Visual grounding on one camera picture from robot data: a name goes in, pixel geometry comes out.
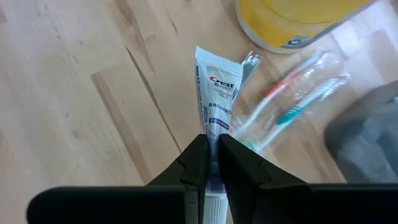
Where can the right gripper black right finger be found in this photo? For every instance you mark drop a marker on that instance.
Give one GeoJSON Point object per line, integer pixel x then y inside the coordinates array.
{"type": "Point", "coordinates": [311, 205]}

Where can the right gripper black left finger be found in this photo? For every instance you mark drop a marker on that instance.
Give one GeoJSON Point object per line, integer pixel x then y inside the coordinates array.
{"type": "Point", "coordinates": [124, 205]}

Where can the clear orange toothbrush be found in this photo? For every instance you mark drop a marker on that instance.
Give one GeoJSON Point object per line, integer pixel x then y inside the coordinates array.
{"type": "Point", "coordinates": [273, 90]}

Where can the white Crest toothpaste tube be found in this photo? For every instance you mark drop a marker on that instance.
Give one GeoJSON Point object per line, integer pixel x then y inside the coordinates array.
{"type": "Point", "coordinates": [217, 93]}

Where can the grey plastic bin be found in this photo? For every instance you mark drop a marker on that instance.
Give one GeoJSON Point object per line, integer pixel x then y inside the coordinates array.
{"type": "Point", "coordinates": [367, 140]}

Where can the clear wrapped silver toiletry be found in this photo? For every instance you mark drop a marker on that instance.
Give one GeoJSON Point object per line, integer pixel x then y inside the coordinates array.
{"type": "Point", "coordinates": [250, 67]}

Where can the yellow Lysol wipes canister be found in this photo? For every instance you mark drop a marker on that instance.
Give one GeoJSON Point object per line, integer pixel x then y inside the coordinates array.
{"type": "Point", "coordinates": [280, 25]}

